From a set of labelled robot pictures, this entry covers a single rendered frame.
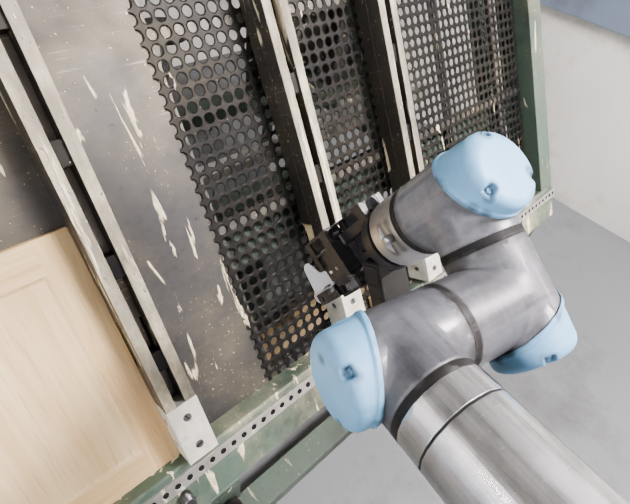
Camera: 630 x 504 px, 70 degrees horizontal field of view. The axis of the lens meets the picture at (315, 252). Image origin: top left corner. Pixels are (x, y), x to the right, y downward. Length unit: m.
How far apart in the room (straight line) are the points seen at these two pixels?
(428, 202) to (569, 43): 2.97
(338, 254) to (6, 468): 0.63
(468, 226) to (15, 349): 0.68
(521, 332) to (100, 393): 0.70
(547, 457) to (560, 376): 2.26
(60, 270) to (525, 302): 0.67
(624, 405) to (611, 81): 1.81
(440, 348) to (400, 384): 0.04
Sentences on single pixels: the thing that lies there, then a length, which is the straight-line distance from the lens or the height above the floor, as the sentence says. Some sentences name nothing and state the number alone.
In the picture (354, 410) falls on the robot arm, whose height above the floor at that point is 1.56.
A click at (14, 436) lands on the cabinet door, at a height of 1.07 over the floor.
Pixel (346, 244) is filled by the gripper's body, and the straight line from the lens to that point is 0.53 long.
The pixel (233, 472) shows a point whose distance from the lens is 1.05.
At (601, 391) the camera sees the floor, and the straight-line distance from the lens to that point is 2.62.
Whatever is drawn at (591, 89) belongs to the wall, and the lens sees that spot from 3.34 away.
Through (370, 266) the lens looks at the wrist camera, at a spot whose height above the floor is 1.47.
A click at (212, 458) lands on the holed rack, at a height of 0.89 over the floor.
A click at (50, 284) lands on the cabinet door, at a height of 1.24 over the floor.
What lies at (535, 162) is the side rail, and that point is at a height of 0.99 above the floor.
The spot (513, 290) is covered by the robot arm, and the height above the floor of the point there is 1.58.
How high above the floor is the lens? 1.83
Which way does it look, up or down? 46 degrees down
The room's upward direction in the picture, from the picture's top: 10 degrees clockwise
